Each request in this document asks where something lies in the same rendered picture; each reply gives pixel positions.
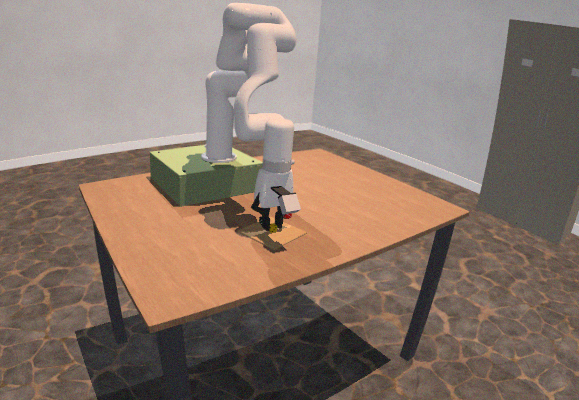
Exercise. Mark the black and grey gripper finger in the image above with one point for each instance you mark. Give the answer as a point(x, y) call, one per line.
point(264, 212)
point(279, 218)

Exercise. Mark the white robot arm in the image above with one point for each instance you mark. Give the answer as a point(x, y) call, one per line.
point(261, 57)

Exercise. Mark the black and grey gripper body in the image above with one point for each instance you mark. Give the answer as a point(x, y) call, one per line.
point(265, 180)

